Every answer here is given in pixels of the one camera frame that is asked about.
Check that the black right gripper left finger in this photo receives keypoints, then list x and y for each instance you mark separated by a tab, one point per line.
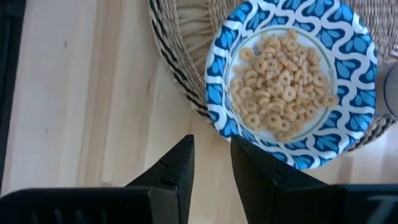
174	174

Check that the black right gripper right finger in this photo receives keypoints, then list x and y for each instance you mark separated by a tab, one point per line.
258	186

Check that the blue patterned paper bowl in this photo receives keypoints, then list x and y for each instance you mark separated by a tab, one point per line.
351	40

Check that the round woven straw placemat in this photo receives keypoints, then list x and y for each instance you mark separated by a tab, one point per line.
186	40

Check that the black aluminium table frame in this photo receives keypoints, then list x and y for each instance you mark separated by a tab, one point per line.
7	77

